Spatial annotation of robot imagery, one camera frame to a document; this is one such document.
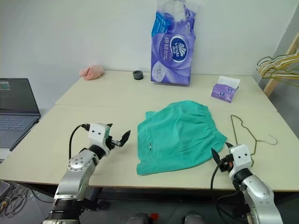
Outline purple flat item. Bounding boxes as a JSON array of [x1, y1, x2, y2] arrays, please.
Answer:
[[0, 181, 11, 199]]

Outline pink crumpled cloth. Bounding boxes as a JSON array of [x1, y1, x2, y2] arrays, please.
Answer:
[[78, 65, 106, 81]]

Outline green shorts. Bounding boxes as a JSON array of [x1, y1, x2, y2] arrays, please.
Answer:
[[135, 99, 228, 177]]

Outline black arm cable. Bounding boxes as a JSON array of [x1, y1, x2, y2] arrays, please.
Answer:
[[210, 167, 249, 218], [68, 123, 91, 161]]

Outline grey rounded shape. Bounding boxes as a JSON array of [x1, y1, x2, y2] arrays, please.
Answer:
[[182, 211, 206, 224]]

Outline grey floor cables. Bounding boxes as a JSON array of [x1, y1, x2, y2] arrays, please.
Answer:
[[0, 181, 31, 220]]

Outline small purple tissue pack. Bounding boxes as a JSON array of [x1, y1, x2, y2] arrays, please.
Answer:
[[210, 76, 241, 103]]

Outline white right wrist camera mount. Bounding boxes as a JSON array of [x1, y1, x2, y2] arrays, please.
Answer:
[[228, 144, 254, 179]]

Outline purple tissue multipack bag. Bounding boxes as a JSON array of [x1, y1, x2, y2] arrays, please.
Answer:
[[149, 0, 197, 88]]

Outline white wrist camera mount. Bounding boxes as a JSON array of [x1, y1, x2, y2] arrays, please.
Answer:
[[88, 122, 113, 156], [228, 144, 254, 179]]

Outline black round roll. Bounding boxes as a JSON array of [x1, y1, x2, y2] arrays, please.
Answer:
[[132, 70, 145, 81]]

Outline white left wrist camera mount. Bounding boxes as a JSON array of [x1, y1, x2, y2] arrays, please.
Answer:
[[88, 122, 113, 156]]

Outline thin wire hanger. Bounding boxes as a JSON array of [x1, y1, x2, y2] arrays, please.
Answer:
[[230, 114, 279, 168]]

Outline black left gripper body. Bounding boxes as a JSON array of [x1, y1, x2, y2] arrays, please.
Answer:
[[109, 137, 124, 149]]

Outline black table frame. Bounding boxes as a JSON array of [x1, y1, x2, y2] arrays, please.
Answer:
[[23, 183, 236, 210]]

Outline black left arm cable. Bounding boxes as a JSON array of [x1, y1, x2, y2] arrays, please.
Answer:
[[68, 123, 91, 161]]

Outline wooden rack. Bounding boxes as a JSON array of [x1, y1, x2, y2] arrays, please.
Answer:
[[263, 31, 299, 97]]

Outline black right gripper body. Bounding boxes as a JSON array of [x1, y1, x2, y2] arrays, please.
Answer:
[[219, 153, 235, 174]]

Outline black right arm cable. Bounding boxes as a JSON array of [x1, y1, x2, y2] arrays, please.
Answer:
[[210, 167, 249, 218]]

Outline grey laptop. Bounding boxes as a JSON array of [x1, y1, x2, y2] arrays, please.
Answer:
[[0, 78, 42, 151]]

